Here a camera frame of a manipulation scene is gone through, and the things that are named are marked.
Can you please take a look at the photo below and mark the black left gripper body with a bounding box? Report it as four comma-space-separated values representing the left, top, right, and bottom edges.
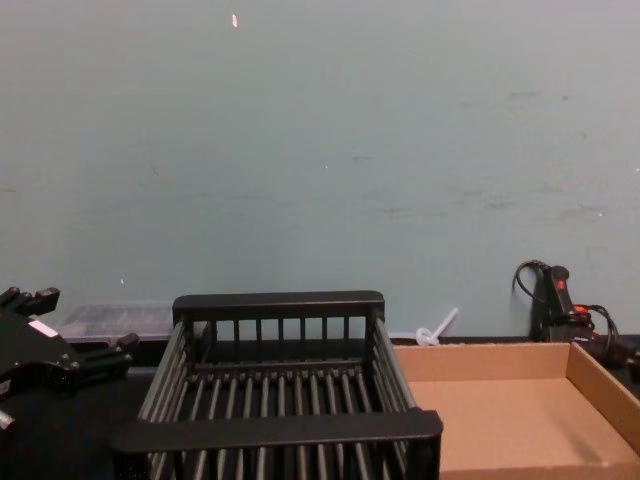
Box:
0, 305, 77, 402

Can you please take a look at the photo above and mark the clear plastic case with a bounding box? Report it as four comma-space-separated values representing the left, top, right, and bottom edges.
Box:
55, 301, 177, 345

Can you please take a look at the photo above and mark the black table cloth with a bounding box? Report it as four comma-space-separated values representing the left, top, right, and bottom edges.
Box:
0, 335, 640, 480

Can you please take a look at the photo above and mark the black rack with steel bars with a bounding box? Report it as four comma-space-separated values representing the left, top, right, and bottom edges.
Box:
110, 290, 445, 480

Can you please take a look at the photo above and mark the shallow brown cardboard tray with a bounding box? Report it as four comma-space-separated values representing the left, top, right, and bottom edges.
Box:
392, 341, 640, 480

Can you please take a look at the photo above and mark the black corded tool, red switch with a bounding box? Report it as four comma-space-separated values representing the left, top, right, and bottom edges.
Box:
513, 259, 624, 362

